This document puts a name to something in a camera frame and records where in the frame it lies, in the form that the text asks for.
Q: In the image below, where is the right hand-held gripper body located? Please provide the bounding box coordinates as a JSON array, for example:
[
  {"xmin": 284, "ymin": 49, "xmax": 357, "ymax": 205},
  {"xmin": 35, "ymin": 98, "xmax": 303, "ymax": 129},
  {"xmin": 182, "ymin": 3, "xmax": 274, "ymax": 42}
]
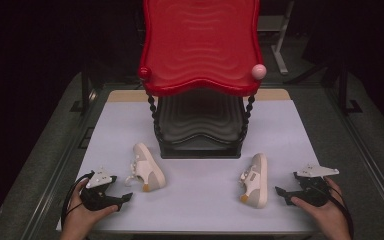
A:
[{"xmin": 293, "ymin": 163, "xmax": 340, "ymax": 208}]

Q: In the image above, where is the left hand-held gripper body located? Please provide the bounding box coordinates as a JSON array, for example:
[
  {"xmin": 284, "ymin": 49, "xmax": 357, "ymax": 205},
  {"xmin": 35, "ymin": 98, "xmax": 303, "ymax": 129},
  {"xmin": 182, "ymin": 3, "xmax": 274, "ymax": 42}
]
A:
[{"xmin": 79, "ymin": 167, "xmax": 121, "ymax": 212}]

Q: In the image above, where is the beige white sneaker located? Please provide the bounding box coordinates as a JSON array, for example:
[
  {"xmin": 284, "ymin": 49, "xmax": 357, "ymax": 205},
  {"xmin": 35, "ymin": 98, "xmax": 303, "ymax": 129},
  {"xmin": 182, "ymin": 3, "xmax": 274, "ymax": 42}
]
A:
[
  {"xmin": 238, "ymin": 152, "xmax": 269, "ymax": 210},
  {"xmin": 124, "ymin": 142, "xmax": 167, "ymax": 193}
]

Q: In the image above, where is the red and black shoe rack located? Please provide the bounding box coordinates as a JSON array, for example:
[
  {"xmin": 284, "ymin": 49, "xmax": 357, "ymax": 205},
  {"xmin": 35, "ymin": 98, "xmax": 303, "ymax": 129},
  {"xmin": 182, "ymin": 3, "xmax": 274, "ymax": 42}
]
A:
[{"xmin": 138, "ymin": 0, "xmax": 268, "ymax": 160}]

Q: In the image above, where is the person's right hand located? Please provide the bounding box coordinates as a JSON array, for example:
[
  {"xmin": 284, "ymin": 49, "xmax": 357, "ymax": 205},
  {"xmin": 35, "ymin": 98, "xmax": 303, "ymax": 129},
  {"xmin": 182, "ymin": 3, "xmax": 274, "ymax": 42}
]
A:
[{"xmin": 290, "ymin": 176, "xmax": 352, "ymax": 240}]

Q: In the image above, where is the person's left hand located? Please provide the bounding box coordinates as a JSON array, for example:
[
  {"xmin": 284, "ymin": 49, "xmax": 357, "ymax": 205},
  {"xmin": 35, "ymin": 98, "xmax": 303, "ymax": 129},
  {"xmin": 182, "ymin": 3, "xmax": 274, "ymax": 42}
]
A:
[{"xmin": 59, "ymin": 178, "xmax": 120, "ymax": 240}]

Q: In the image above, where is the white table mat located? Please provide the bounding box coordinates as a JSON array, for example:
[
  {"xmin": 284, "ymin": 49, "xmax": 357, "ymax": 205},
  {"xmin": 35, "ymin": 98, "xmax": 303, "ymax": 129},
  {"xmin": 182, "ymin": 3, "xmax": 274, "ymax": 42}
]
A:
[{"xmin": 55, "ymin": 99, "xmax": 348, "ymax": 234}]

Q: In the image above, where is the tan wooden board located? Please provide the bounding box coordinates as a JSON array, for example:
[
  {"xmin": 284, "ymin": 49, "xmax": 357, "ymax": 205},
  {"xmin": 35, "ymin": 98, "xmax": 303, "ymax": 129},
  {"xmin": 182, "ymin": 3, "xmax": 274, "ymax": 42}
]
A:
[{"xmin": 107, "ymin": 88, "xmax": 292, "ymax": 103}]

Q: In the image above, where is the black metal stand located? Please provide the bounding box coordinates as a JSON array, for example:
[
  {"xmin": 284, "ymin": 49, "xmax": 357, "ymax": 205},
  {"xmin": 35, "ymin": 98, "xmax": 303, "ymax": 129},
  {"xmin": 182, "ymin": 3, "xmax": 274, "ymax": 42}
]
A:
[
  {"xmin": 337, "ymin": 64, "xmax": 364, "ymax": 116},
  {"xmin": 69, "ymin": 61, "xmax": 98, "ymax": 115}
]

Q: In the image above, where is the white metal stand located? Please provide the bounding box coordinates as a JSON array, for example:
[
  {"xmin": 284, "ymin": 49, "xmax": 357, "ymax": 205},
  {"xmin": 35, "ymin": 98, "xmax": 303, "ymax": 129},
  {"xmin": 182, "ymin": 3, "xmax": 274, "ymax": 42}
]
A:
[{"xmin": 257, "ymin": 0, "xmax": 296, "ymax": 76}]

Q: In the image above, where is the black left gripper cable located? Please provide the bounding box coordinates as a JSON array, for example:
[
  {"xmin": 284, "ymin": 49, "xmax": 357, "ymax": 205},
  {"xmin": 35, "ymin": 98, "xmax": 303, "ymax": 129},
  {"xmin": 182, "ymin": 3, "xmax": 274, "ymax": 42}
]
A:
[{"xmin": 60, "ymin": 171, "xmax": 95, "ymax": 232}]

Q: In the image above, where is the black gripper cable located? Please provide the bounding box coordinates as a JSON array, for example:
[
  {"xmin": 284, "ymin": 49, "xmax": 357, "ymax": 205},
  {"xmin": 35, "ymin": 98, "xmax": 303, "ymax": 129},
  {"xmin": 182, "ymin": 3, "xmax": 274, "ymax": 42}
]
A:
[
  {"xmin": 326, "ymin": 184, "xmax": 355, "ymax": 240},
  {"xmin": 60, "ymin": 171, "xmax": 95, "ymax": 232}
]

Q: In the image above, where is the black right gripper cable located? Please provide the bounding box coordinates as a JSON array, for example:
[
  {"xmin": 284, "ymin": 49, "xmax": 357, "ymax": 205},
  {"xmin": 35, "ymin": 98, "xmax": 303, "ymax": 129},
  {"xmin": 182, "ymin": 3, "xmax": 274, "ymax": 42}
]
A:
[{"xmin": 326, "ymin": 184, "xmax": 355, "ymax": 240}]

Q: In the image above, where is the metal table rail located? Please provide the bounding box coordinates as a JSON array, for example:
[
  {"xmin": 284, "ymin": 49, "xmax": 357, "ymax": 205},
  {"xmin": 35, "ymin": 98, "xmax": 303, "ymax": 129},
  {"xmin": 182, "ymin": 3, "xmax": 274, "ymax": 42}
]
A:
[
  {"xmin": 19, "ymin": 87, "xmax": 109, "ymax": 240},
  {"xmin": 323, "ymin": 87, "xmax": 384, "ymax": 228}
]

